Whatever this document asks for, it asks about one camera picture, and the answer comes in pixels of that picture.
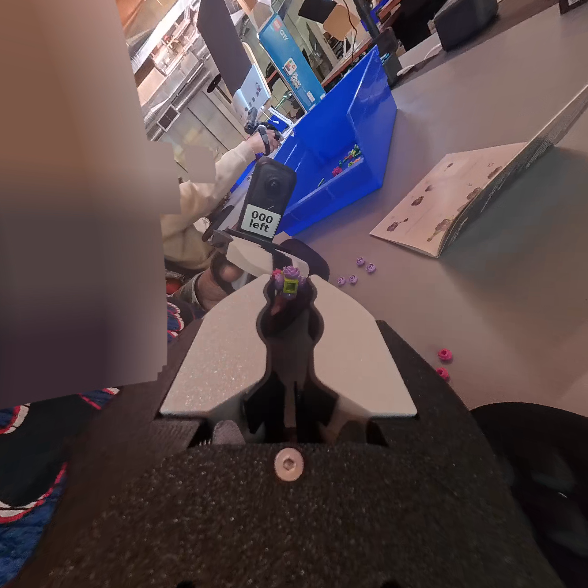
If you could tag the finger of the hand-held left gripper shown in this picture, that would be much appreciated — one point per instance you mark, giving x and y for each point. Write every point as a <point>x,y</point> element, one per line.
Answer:
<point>262,257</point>

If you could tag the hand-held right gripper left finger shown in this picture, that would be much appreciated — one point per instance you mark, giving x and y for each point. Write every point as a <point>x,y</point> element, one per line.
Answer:
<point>216,367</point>

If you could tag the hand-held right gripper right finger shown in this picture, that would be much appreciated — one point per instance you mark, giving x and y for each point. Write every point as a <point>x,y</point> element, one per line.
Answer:
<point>363,367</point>

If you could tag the purple yellow flower assembly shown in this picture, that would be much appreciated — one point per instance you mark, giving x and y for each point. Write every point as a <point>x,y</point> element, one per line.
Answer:
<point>287,273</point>

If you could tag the small red flower brick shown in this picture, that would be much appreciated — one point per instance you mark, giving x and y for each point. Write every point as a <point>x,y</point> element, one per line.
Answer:
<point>445,354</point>
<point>443,373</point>

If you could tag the pile of small toy bricks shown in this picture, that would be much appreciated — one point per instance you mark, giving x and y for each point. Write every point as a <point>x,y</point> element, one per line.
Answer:
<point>344,165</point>

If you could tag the blue plastic bin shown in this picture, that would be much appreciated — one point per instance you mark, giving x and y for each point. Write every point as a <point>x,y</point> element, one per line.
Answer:
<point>358,119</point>

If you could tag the white instruction booklet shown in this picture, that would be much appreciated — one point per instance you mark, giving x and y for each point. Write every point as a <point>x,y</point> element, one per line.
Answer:
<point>459,197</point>

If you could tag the grey desk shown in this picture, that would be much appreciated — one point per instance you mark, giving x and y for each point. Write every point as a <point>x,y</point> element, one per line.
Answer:
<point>496,303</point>

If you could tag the person's left hand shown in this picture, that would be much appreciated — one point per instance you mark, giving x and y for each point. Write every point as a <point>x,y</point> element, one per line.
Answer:
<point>220,280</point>

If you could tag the blue printed carton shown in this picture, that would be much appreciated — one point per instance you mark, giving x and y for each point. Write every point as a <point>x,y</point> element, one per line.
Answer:
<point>292,62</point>

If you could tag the dark charger block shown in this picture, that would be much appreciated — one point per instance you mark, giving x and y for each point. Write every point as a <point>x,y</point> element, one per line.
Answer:
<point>388,50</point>

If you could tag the person's dark clothing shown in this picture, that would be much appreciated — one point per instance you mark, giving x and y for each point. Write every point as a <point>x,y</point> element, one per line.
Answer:
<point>41,478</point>

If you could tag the black mesh cushion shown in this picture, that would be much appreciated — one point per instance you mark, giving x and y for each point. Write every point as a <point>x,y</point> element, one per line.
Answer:
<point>542,487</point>

